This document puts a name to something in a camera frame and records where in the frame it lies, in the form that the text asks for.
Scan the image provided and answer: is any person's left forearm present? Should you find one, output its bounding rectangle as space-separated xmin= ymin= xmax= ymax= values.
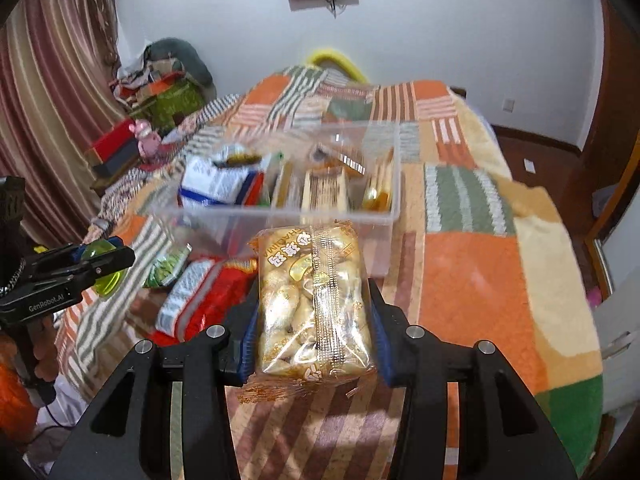
xmin=0 ymin=332 xmax=39 ymax=432

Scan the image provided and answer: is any clear plastic container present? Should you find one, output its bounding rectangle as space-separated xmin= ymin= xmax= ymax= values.
xmin=151 ymin=119 xmax=404 ymax=279

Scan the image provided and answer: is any clear biscuit packet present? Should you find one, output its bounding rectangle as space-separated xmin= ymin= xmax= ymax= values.
xmin=360 ymin=156 xmax=397 ymax=213

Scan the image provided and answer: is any person's left hand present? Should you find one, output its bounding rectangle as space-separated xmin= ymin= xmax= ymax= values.
xmin=29 ymin=316 xmax=67 ymax=382

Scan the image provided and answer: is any dark grey box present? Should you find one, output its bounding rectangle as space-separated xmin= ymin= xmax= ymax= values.
xmin=91 ymin=151 xmax=142 ymax=179

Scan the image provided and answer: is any yellow hoop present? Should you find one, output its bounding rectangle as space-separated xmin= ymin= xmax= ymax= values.
xmin=305 ymin=48 xmax=372 ymax=84

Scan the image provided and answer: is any red snack packet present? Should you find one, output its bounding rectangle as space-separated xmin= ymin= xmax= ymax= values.
xmin=154 ymin=256 xmax=259 ymax=349

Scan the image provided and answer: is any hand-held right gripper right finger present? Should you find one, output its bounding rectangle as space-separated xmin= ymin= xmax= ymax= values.
xmin=367 ymin=280 xmax=582 ymax=480

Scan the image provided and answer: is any red box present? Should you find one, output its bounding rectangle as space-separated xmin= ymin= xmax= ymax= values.
xmin=84 ymin=120 xmax=142 ymax=167

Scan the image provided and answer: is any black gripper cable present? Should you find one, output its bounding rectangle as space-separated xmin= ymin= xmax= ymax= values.
xmin=27 ymin=385 xmax=78 ymax=432

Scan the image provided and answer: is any green snack packet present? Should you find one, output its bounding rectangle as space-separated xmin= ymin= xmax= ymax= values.
xmin=141 ymin=244 xmax=194 ymax=292

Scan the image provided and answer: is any clear cookie bag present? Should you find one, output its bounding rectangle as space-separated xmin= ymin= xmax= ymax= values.
xmin=300 ymin=165 xmax=350 ymax=214

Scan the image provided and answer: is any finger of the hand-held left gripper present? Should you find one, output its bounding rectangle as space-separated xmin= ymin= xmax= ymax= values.
xmin=24 ymin=236 xmax=127 ymax=274
xmin=29 ymin=246 xmax=137 ymax=292

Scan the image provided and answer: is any golden pastry packet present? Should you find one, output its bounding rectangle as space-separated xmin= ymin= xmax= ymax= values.
xmin=236 ymin=219 xmax=379 ymax=407

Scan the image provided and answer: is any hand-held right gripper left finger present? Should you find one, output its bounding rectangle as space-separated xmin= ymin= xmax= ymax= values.
xmin=47 ymin=275 xmax=262 ymax=480

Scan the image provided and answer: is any striped brown curtain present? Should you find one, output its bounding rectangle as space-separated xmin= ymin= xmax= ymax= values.
xmin=0 ymin=0 xmax=127 ymax=248

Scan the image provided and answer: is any grey cushion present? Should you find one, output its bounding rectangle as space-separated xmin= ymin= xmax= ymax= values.
xmin=144 ymin=37 xmax=214 ymax=87

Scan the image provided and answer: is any green jelly cup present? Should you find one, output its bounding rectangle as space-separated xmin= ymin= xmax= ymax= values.
xmin=81 ymin=239 xmax=129 ymax=297

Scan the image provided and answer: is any wooden door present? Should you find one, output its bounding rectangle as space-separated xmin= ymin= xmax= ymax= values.
xmin=596 ymin=0 xmax=640 ymax=162

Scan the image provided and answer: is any wooden wardrobe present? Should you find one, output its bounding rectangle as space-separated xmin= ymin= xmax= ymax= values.
xmin=581 ymin=129 xmax=640 ymax=307

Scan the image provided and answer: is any green patterned box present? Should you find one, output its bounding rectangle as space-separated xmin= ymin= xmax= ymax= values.
xmin=144 ymin=81 xmax=207 ymax=132

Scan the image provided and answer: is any pile of household clutter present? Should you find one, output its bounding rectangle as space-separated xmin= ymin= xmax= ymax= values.
xmin=111 ymin=54 xmax=202 ymax=112

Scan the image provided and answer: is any blue and white snack packet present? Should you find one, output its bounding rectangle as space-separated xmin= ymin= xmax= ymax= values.
xmin=178 ymin=144 xmax=264 ymax=209

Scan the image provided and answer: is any pink plush toy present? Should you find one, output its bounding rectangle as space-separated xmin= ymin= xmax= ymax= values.
xmin=130 ymin=118 xmax=163 ymax=159

